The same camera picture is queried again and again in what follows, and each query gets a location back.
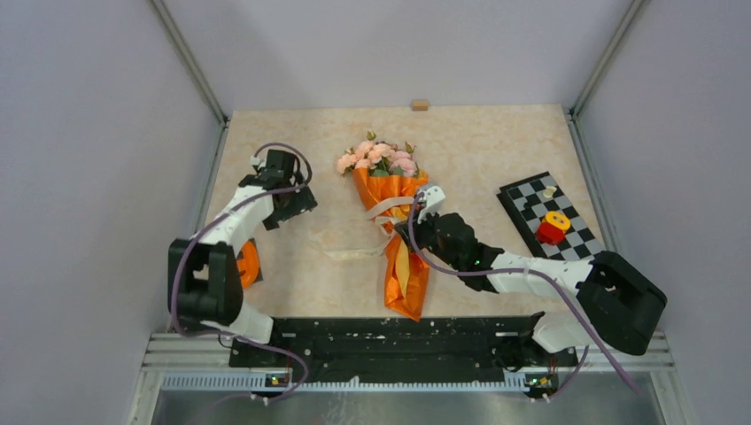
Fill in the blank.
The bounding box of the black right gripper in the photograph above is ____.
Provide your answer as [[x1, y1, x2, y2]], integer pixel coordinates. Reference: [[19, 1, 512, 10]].
[[394, 205, 462, 271]]

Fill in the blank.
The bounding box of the orange yellow wrapping paper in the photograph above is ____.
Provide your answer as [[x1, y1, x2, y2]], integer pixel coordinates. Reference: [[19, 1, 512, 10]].
[[352, 168, 430, 322]]

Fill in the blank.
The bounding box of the cream printed ribbon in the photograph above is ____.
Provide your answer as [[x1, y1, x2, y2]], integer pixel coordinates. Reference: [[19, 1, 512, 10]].
[[323, 196, 419, 261]]

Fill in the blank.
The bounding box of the pink brown rose stem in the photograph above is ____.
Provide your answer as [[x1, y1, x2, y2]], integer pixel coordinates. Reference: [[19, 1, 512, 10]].
[[354, 130, 396, 169]]

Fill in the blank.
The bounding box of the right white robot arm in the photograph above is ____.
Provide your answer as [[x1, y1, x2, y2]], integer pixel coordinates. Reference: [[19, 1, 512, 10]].
[[396, 213, 668, 365]]

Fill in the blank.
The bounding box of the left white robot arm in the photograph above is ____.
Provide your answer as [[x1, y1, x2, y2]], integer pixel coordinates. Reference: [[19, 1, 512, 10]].
[[167, 143, 317, 366]]

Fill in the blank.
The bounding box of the orange tape measure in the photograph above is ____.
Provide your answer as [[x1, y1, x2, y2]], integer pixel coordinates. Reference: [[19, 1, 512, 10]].
[[236, 239, 262, 290]]

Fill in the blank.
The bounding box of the black silver chessboard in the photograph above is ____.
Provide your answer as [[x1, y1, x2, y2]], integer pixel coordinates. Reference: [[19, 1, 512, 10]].
[[497, 172, 604, 260]]

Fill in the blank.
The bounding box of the red oval toy block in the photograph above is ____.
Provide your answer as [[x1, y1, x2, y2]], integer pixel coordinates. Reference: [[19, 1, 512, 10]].
[[535, 221, 566, 246]]

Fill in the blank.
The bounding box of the white chess knight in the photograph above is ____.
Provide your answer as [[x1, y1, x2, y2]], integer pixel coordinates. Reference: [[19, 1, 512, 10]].
[[542, 186, 558, 199]]

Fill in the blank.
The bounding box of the yellow traffic light toy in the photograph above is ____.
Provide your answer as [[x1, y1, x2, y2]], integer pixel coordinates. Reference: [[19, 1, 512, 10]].
[[544, 211, 571, 233]]

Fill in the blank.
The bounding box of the small wooden block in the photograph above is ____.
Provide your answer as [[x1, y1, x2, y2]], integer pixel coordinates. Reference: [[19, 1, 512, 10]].
[[410, 99, 430, 112]]

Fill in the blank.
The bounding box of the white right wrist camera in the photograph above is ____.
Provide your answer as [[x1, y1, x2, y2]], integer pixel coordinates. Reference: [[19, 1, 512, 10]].
[[415, 182, 445, 224]]

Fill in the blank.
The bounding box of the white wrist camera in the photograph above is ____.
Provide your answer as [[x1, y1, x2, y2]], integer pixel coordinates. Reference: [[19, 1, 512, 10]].
[[250, 156, 264, 168], [415, 182, 445, 224]]

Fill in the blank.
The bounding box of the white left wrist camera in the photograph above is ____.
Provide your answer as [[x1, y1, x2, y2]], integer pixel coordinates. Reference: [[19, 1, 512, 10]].
[[250, 156, 264, 168]]

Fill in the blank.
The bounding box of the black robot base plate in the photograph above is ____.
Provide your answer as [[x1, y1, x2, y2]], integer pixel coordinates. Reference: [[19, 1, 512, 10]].
[[228, 314, 579, 383]]

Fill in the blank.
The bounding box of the aluminium frame rail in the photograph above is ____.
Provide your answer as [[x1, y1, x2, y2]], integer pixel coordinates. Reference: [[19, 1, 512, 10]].
[[127, 334, 685, 424]]

